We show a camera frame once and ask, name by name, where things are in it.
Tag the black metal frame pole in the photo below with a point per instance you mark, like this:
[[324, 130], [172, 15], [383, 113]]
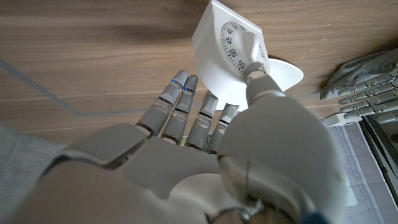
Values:
[[382, 149]]

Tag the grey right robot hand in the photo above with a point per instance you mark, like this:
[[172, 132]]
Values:
[[192, 174]]

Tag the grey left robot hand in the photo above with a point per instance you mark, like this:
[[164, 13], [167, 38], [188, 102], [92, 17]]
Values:
[[376, 99]]

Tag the grey cloth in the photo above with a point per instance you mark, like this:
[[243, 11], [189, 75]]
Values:
[[354, 71]]

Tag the white kitchen timer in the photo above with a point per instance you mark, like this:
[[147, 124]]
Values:
[[214, 59]]

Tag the white square paper plate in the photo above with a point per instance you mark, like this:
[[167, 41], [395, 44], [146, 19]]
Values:
[[286, 74]]

